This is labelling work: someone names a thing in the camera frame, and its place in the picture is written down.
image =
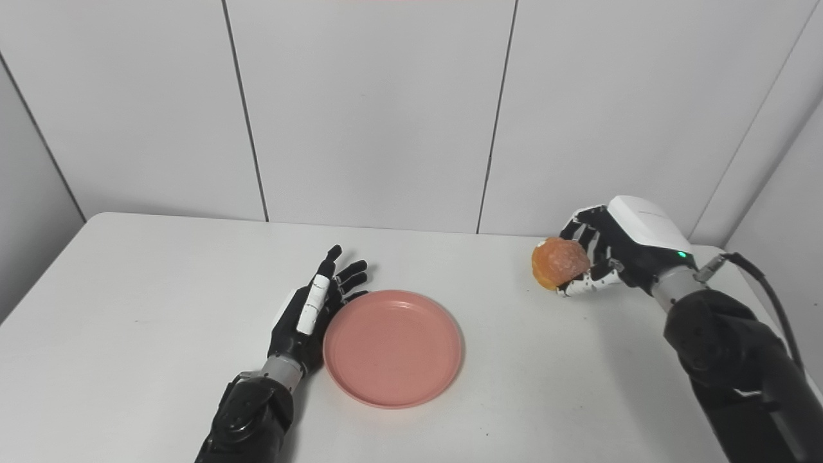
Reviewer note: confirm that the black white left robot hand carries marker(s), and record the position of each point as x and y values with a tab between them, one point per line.
302	328

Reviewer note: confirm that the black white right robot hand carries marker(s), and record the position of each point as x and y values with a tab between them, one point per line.
633	247

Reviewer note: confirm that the orange cream puff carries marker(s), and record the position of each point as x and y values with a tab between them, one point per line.
558	262

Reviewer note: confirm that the pink round plate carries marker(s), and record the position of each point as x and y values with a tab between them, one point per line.
393	350

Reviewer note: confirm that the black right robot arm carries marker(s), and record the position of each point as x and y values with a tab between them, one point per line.
739	360

